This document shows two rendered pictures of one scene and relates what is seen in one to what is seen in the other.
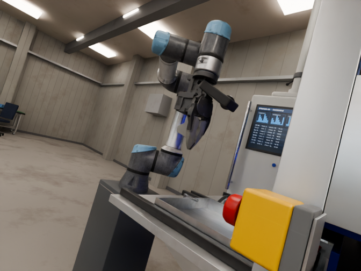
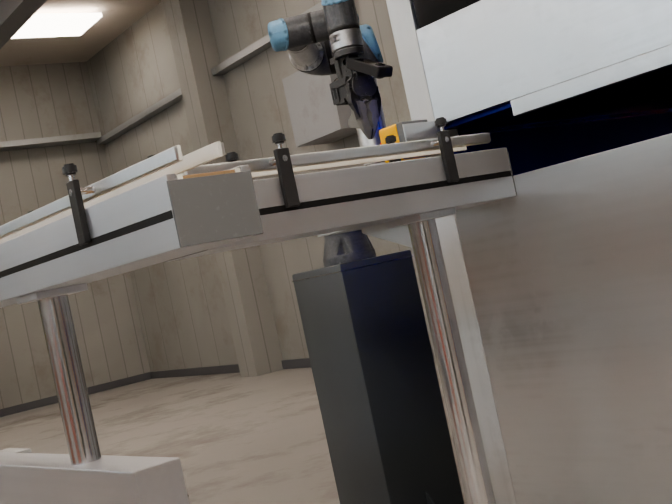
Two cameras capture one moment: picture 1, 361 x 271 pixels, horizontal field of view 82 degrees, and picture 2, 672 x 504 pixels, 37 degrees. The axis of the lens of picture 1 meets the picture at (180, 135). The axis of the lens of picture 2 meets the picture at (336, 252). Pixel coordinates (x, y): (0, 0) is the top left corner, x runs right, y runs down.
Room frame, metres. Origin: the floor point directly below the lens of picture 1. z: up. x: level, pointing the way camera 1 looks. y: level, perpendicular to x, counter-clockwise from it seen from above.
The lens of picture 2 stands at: (-1.76, -0.31, 0.78)
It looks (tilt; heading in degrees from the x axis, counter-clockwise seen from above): 1 degrees up; 10
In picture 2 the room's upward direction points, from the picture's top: 12 degrees counter-clockwise
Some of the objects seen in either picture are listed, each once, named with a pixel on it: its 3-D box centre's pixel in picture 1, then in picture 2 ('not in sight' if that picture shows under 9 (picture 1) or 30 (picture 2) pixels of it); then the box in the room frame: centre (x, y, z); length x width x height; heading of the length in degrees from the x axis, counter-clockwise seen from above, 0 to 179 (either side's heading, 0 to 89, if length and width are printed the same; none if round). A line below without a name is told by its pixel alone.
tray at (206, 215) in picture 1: (236, 229); not in sight; (0.53, -0.20, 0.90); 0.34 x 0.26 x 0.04; 48
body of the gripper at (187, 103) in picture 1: (197, 96); (351, 77); (0.59, -0.02, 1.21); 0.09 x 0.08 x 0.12; 49
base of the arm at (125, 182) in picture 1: (136, 178); (346, 244); (1.08, 0.16, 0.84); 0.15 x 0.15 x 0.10
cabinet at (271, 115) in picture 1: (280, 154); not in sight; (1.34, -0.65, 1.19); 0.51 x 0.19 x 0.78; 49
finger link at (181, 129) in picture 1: (185, 130); (357, 121); (0.57, -0.01, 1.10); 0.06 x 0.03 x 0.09; 49
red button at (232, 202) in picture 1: (239, 211); not in sight; (0.28, -0.10, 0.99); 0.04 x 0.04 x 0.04; 49
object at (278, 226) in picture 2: not in sight; (348, 180); (-0.06, -0.05, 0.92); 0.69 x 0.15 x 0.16; 139
